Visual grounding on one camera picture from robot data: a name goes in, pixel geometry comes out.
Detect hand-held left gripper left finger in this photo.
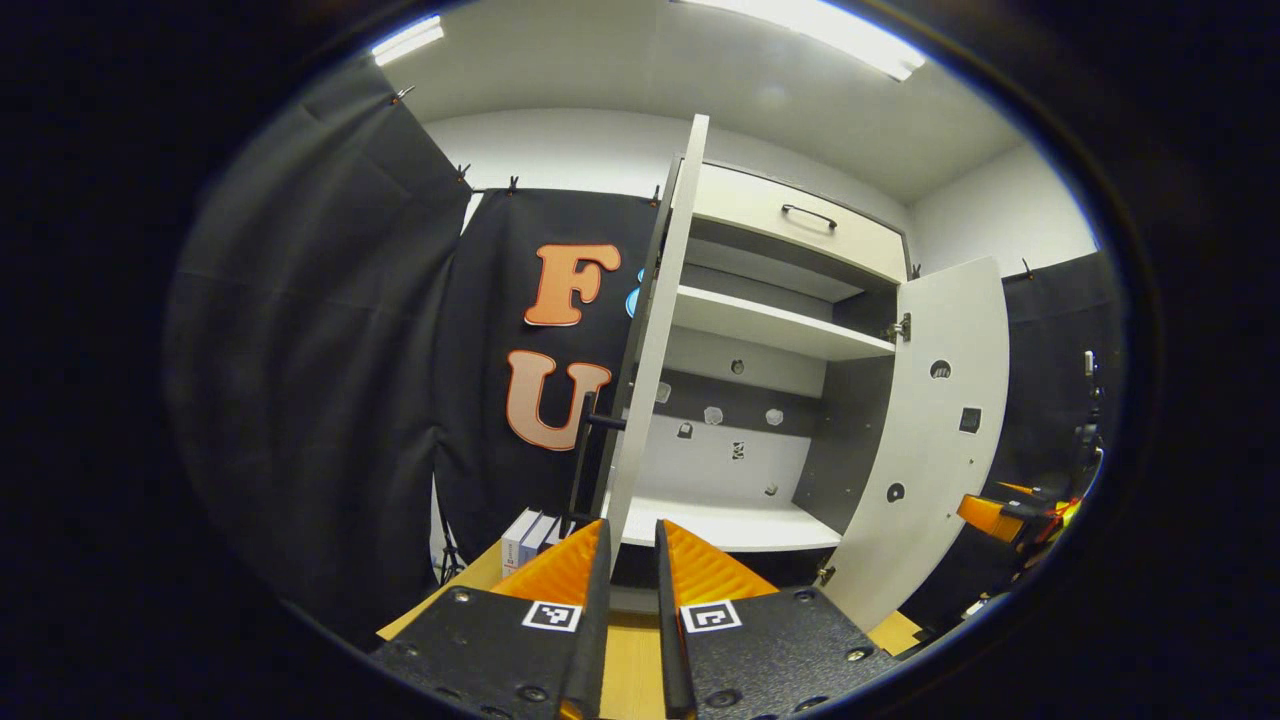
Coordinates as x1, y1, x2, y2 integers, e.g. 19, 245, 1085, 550
370, 518, 613, 720

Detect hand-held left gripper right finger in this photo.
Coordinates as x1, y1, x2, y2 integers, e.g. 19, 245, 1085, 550
655, 518, 901, 720

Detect cherry-sticker shoe cabinet door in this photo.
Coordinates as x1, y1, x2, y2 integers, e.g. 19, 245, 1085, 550
820, 256, 1011, 633

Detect beige double-door shoe cabinet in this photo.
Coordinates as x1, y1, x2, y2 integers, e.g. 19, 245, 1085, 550
600, 155, 913, 591

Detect black door handle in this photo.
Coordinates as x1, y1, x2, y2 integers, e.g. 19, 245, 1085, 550
565, 392, 629, 531

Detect camera-sticker shoe cabinet door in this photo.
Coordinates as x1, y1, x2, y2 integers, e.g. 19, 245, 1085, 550
565, 113, 711, 576

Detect white cabinet shelf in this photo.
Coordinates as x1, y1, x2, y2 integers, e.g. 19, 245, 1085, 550
620, 497, 843, 553
672, 285, 896, 361

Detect beige cabinet drawer front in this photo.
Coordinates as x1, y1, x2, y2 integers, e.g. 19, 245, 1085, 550
690, 163, 909, 284

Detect white book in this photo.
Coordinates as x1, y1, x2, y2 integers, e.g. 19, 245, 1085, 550
500, 507, 541, 579

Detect black stand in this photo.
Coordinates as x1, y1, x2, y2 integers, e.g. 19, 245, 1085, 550
437, 490, 469, 586

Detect black backdrop cloth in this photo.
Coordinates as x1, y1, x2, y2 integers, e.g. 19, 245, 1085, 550
165, 60, 1131, 651

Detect ceiling light panel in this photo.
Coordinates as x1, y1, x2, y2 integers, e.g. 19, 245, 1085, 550
372, 15, 444, 66
680, 0, 926, 81

